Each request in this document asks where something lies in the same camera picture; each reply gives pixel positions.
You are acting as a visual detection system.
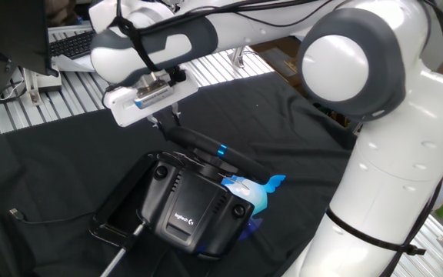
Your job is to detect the black Logitech wheel base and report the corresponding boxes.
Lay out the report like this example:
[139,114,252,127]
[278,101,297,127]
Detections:
[138,150,256,259]

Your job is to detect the silver wrist mount plate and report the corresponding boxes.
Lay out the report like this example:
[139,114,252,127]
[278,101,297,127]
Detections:
[133,75,175,109]

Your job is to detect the silver clamp screw rod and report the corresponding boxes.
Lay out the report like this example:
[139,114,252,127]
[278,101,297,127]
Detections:
[98,221,148,277]

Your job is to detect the white paper sheets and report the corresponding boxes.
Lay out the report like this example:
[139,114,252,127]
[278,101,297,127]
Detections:
[52,53,98,73]

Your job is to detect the thin black USB cable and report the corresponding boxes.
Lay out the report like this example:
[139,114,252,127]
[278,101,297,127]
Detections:
[8,208,98,225]

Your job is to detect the aluminium corner bracket foot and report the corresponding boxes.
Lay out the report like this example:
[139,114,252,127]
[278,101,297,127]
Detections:
[228,45,248,69]

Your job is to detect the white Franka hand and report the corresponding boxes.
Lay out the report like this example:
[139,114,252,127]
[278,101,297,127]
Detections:
[102,68,199,142]

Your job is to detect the black computer keyboard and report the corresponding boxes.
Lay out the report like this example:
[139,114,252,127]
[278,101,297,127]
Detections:
[49,30,95,60]

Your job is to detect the black cloth with blue print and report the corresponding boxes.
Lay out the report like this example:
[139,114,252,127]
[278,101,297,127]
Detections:
[0,71,359,277]

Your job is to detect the brown cardboard box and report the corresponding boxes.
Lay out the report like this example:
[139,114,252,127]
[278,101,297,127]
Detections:
[248,37,309,97]

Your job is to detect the black C-clamp frame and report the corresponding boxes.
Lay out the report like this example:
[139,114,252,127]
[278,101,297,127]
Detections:
[88,152,161,247]

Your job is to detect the small aluminium bracket post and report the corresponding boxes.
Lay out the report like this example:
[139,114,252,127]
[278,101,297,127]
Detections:
[24,68,42,107]

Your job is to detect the black computer monitor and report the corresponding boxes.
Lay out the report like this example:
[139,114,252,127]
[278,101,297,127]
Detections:
[0,0,59,77]

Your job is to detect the black steering wheel blue stripe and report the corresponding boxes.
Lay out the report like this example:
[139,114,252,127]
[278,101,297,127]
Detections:
[166,126,271,185]

